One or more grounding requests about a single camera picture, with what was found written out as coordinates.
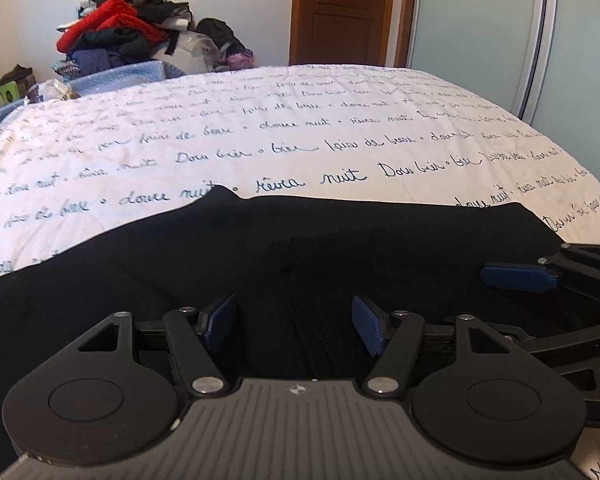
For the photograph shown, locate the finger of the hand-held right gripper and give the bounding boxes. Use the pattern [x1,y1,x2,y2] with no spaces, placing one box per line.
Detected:
[442,315,600,363]
[480,242,600,311]

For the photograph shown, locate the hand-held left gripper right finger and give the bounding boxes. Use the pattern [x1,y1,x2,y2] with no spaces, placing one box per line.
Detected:
[351,296,514,399]

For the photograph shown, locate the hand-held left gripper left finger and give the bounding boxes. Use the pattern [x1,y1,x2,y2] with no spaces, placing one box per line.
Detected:
[75,294,239,399]

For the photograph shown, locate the black pants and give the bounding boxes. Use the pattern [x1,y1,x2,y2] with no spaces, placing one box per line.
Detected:
[0,185,600,480]

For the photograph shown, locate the bed with script-print sheet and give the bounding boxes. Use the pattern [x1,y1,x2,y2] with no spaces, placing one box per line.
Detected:
[0,62,600,480]

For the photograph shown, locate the frosted glass wardrobe door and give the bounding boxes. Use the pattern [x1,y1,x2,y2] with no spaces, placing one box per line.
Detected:
[406,0,550,122]
[527,0,600,162]

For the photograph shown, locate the clear plastic bag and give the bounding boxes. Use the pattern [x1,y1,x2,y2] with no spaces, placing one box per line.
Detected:
[172,32,222,74]

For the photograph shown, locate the green plastic container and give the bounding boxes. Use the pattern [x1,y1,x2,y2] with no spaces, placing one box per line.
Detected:
[0,80,24,107]

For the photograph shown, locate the brown wooden door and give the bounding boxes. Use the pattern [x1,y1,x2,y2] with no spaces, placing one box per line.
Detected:
[289,0,419,69]

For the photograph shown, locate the pile of clothes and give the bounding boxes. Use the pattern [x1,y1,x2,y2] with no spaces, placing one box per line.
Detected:
[55,0,256,74]

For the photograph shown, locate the dark bag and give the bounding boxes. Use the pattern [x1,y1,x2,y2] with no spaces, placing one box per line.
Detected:
[0,64,35,87]

